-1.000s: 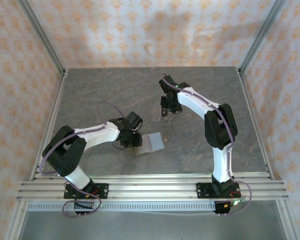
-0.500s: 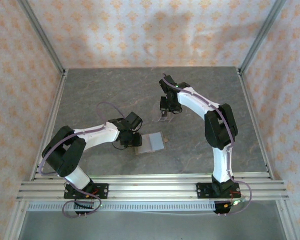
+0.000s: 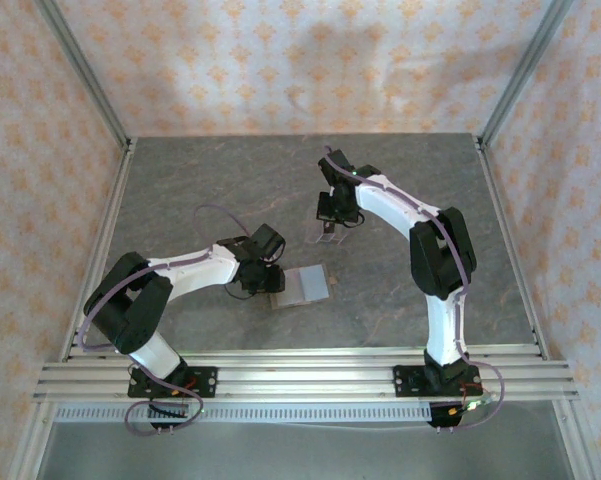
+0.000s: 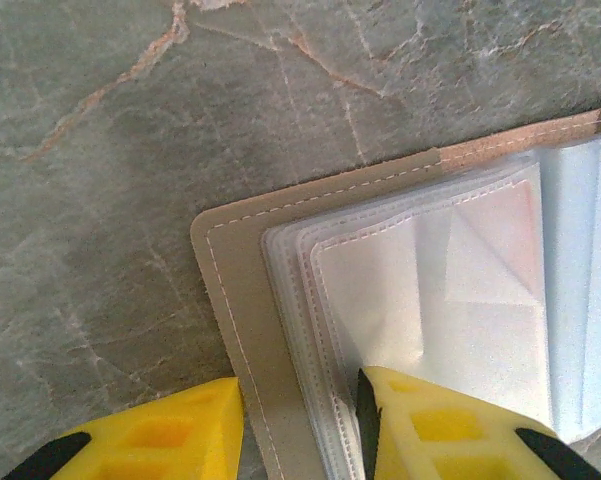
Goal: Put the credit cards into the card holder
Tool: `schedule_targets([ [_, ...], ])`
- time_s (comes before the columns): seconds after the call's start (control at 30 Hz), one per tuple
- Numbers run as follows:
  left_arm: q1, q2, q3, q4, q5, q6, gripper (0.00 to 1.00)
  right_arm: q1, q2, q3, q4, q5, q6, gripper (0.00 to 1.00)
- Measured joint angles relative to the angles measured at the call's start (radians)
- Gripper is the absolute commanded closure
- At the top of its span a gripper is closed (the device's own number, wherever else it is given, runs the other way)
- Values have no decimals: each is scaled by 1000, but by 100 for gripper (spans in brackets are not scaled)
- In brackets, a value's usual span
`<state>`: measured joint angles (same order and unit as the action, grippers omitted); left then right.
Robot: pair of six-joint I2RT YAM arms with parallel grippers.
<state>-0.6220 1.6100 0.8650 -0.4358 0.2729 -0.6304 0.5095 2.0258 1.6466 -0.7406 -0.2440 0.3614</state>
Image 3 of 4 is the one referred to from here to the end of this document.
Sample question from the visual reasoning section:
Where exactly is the wide aluminium mounting rail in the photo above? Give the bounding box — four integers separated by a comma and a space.
32, 349, 580, 402

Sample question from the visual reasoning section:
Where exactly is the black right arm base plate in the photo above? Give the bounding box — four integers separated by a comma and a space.
392, 363, 484, 399

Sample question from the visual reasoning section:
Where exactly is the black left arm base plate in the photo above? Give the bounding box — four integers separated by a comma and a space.
127, 366, 219, 399

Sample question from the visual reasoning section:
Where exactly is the orange patterned fabric panel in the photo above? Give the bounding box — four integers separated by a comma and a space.
54, 0, 552, 139
0, 0, 127, 480
484, 0, 601, 480

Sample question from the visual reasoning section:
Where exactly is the aluminium frame leg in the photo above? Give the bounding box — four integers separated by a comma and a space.
552, 399, 595, 480
9, 399, 56, 480

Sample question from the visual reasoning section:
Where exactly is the taupe leather card holder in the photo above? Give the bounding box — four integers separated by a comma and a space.
269, 263, 337, 310

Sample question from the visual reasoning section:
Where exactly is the aluminium frame post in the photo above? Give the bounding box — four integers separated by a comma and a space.
477, 0, 576, 147
33, 0, 134, 147

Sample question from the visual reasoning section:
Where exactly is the aluminium table side rail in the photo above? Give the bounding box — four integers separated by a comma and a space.
62, 137, 139, 362
474, 134, 551, 360

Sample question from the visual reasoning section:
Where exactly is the clear acrylic card stand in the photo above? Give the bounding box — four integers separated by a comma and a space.
303, 219, 350, 247

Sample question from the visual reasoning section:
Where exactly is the slotted grey cable duct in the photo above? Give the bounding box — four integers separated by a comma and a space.
54, 403, 434, 424

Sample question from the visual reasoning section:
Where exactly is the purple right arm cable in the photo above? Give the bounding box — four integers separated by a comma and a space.
323, 145, 506, 432

